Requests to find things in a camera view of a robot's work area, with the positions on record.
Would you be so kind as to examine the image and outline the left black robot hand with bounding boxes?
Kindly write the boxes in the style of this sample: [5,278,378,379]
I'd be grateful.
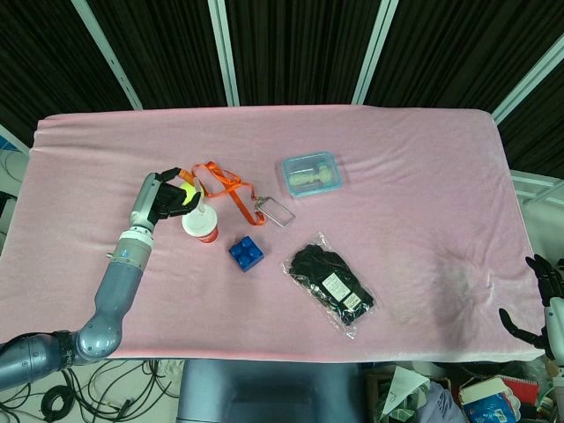
[129,167,204,231]

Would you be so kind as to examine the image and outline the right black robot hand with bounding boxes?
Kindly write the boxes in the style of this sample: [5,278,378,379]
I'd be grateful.
[498,254,564,367]

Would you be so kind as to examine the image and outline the yellow green small object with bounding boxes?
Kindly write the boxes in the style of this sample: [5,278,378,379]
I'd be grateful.
[182,183,204,215]

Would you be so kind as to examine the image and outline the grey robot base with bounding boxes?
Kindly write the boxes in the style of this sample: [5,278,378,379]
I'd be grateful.
[177,359,367,423]

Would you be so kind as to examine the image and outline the red cup with white lid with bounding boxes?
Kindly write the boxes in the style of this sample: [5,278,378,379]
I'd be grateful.
[182,203,220,246]

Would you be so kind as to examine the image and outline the red spiral notebook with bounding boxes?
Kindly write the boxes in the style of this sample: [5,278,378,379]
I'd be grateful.
[497,375,540,400]

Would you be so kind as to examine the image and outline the blue toy building block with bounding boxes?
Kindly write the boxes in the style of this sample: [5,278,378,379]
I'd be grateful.
[227,235,268,274]

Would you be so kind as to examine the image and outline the blue and white packet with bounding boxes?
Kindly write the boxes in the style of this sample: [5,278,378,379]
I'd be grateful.
[462,390,515,423]

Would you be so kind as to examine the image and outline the pink tablecloth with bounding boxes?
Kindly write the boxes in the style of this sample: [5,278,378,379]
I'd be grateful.
[0,103,551,365]

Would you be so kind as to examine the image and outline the clear blue plastic box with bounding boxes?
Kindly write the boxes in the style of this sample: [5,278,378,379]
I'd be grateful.
[281,151,347,199]

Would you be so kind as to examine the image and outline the white folded paper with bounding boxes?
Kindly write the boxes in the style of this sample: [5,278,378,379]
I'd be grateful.
[380,365,431,418]

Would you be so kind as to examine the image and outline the black gloves in plastic bag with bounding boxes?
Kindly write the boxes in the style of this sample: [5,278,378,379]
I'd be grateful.
[281,232,378,341]

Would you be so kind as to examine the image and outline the orange lanyard with badge holder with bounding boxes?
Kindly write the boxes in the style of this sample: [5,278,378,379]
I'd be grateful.
[190,162,296,230]

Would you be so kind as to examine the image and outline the black cables on floor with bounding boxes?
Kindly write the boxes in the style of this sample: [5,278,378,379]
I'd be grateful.
[40,359,173,423]

